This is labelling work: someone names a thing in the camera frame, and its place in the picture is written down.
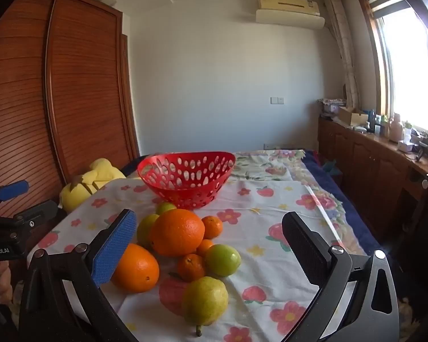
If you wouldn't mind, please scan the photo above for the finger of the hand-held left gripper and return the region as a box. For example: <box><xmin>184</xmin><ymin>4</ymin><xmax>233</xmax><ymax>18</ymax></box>
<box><xmin>0</xmin><ymin>180</ymin><xmax>30</xmax><ymax>218</ymax></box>

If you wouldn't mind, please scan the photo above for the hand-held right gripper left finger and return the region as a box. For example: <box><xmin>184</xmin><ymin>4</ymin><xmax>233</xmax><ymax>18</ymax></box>
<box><xmin>19</xmin><ymin>209</ymin><xmax>140</xmax><ymax>342</ymax></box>

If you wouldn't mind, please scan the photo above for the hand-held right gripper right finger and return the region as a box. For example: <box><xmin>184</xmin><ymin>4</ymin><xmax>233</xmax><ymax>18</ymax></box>
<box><xmin>282</xmin><ymin>211</ymin><xmax>400</xmax><ymax>342</ymax></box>

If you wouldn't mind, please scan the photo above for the large orange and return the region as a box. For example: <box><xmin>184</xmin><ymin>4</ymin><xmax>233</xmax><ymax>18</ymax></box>
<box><xmin>111</xmin><ymin>243</ymin><xmax>160</xmax><ymax>294</ymax></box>
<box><xmin>149</xmin><ymin>208</ymin><xmax>205</xmax><ymax>257</ymax></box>

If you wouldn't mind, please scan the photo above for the green round fruit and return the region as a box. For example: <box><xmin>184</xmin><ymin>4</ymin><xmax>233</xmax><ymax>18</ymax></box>
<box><xmin>204</xmin><ymin>244</ymin><xmax>242</xmax><ymax>277</ymax></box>
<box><xmin>136</xmin><ymin>214</ymin><xmax>160</xmax><ymax>251</ymax></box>
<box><xmin>155</xmin><ymin>202</ymin><xmax>178</xmax><ymax>215</ymax></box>

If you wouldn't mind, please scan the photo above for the red perforated plastic basket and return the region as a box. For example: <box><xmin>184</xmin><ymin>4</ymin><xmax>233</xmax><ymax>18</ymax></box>
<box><xmin>137</xmin><ymin>151</ymin><xmax>236</xmax><ymax>210</ymax></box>

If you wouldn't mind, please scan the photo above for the yellow-green pear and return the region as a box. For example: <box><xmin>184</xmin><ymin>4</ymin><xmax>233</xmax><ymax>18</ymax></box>
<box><xmin>181</xmin><ymin>276</ymin><xmax>229</xmax><ymax>337</ymax></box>

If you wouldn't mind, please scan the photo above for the white strawberry print cloth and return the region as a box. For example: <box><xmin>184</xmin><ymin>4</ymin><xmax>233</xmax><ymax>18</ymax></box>
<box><xmin>26</xmin><ymin>177</ymin><xmax>369</xmax><ymax>342</ymax></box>

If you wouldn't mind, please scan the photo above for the yellow plush toy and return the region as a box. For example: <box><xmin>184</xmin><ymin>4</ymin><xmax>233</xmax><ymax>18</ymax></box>
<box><xmin>59</xmin><ymin>158</ymin><xmax>127</xmax><ymax>214</ymax></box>

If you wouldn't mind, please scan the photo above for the small mandarin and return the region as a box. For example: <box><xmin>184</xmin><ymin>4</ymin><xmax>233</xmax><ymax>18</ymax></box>
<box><xmin>196</xmin><ymin>239</ymin><xmax>215</xmax><ymax>256</ymax></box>

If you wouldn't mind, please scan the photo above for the floral bedsheet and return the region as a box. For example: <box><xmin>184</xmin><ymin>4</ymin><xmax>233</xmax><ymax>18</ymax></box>
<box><xmin>231</xmin><ymin>149</ymin><xmax>346</xmax><ymax>232</ymax></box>

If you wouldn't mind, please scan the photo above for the wooden wardrobe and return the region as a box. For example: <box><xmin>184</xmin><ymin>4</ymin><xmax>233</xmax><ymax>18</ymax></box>
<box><xmin>0</xmin><ymin>0</ymin><xmax>140</xmax><ymax>218</ymax></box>

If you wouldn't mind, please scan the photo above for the wooden sideboard cabinet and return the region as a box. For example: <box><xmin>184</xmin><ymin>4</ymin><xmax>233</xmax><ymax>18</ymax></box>
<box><xmin>317</xmin><ymin>117</ymin><xmax>428</xmax><ymax>278</ymax></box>

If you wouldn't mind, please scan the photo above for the cardboard box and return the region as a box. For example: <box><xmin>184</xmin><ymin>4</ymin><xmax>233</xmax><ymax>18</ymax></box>
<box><xmin>338</xmin><ymin>106</ymin><xmax>369</xmax><ymax>126</ymax></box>

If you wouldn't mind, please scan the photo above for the pile of clutter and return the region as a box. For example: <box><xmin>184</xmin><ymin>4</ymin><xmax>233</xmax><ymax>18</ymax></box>
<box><xmin>317</xmin><ymin>97</ymin><xmax>347</xmax><ymax>119</ymax></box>

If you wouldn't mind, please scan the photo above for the white plastic bottle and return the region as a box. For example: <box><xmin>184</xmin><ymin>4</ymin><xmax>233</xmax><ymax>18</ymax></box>
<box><xmin>388</xmin><ymin>113</ymin><xmax>404</xmax><ymax>142</ymax></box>

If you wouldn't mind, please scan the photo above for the black small tripod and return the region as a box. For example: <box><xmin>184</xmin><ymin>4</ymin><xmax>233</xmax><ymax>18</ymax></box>
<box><xmin>415</xmin><ymin>136</ymin><xmax>428</xmax><ymax>163</ymax></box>

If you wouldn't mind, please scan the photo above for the patterned curtain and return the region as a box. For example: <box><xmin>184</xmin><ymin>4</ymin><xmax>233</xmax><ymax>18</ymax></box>
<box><xmin>324</xmin><ymin>0</ymin><xmax>360</xmax><ymax>110</ymax></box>

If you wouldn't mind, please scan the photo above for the window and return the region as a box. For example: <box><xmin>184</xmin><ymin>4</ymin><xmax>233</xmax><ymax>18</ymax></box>
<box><xmin>356</xmin><ymin>0</ymin><xmax>428</xmax><ymax>139</ymax></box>

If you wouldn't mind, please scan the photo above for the white air conditioner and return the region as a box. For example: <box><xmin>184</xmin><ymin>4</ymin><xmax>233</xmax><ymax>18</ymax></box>
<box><xmin>256</xmin><ymin>0</ymin><xmax>325</xmax><ymax>30</ymax></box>

